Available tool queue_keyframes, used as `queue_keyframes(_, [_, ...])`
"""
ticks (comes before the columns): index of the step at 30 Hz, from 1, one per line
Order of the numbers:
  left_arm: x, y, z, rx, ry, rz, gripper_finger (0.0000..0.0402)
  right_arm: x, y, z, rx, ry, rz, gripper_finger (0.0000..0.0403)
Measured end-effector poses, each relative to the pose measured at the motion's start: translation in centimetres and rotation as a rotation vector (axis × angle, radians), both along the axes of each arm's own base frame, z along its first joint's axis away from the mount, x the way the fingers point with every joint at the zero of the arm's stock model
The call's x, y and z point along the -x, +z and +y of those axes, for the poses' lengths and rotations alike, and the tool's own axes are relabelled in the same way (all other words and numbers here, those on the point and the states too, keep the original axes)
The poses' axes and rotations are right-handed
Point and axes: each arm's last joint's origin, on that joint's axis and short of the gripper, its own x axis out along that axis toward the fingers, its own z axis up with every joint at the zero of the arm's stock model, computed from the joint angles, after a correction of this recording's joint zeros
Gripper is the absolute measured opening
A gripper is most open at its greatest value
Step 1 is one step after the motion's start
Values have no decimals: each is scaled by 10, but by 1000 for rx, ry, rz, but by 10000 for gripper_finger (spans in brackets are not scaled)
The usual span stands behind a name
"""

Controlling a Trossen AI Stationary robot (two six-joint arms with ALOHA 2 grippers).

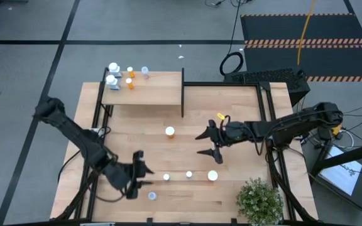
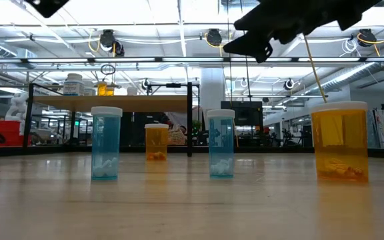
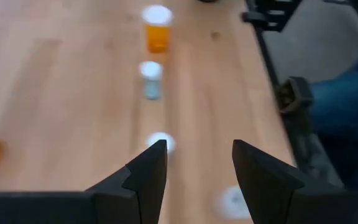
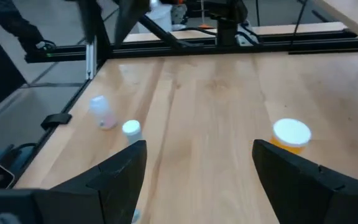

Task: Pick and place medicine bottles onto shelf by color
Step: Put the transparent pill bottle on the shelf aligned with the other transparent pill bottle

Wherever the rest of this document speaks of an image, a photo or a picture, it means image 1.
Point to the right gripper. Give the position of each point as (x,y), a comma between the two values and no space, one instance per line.
(234,133)

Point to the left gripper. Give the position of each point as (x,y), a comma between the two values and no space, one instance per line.
(121,175)

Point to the clear pill bottle pink pills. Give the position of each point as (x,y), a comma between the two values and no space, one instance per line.
(144,71)
(152,196)

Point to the small orange pill bottle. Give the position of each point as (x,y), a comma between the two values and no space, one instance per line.
(129,83)
(131,72)

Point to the white labelled pill bottle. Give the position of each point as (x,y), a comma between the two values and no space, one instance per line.
(112,82)
(113,67)

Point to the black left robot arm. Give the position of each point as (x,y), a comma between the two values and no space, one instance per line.
(74,132)

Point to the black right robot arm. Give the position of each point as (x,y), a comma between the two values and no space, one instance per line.
(294,124)

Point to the wooden shelf black posts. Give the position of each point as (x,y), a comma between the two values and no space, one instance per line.
(162,94)

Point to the blue pill bottle white cap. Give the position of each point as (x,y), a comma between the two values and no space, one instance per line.
(166,177)
(189,174)

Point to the yellow tag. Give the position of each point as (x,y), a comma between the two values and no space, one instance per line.
(221,116)

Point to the large orange pill bottle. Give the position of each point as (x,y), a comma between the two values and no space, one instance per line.
(212,175)

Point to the medium orange pill bottle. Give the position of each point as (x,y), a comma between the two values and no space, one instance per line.
(169,131)

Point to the green potted plant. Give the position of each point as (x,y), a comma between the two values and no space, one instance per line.
(259,201)

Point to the yellow plug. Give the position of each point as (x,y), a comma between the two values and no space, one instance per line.
(336,128)

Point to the white printed board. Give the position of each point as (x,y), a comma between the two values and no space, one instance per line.
(341,175)

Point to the black stand bar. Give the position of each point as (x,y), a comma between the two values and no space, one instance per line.
(347,156)

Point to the black hazard-striped floor mat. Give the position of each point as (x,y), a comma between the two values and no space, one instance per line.
(294,28)

